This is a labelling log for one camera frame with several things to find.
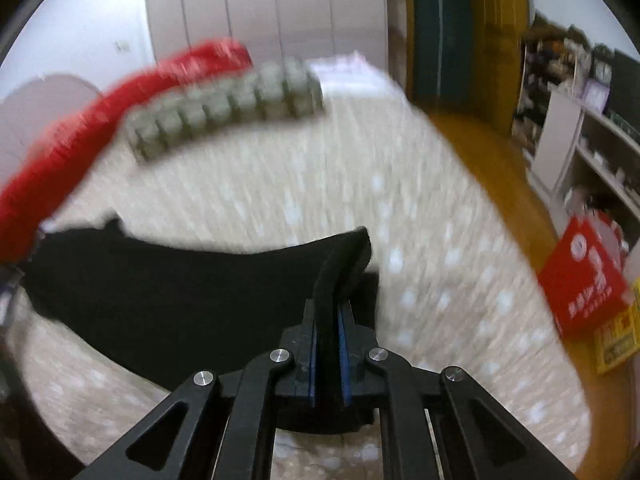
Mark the white leaning board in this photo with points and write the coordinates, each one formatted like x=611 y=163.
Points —
x=557 y=142

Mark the red cardboard box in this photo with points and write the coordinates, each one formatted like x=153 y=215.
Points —
x=582 y=285

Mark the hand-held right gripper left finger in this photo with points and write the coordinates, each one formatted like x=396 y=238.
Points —
x=313 y=360

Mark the pale pink folded cloth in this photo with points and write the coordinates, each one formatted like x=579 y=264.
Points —
x=345 y=67

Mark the black pants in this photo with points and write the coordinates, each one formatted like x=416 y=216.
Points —
x=175 y=300

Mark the dark wooden door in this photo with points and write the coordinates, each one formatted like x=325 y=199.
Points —
x=465 y=35

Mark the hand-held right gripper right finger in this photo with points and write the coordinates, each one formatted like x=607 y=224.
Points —
x=345 y=360

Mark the grey bumpy cushion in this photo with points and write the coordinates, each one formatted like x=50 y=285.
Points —
x=225 y=110

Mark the yellow cardboard box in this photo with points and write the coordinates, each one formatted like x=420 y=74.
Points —
x=617 y=342

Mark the white storage shelf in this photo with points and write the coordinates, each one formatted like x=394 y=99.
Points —
x=595 y=125

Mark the red fuzzy blanket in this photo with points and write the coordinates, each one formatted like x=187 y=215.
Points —
x=75 y=135

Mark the white wardrobe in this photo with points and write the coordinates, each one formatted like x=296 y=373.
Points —
x=270 y=10

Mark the bed with white dotted cover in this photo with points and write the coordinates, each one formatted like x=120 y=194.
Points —
x=400 y=185

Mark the white rounded headboard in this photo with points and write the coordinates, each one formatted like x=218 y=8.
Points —
x=35 y=120

